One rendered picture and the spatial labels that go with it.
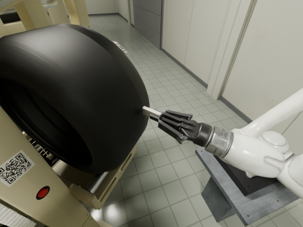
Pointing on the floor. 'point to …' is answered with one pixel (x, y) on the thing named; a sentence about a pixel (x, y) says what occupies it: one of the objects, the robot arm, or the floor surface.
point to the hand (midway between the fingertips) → (151, 113)
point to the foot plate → (102, 223)
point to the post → (39, 184)
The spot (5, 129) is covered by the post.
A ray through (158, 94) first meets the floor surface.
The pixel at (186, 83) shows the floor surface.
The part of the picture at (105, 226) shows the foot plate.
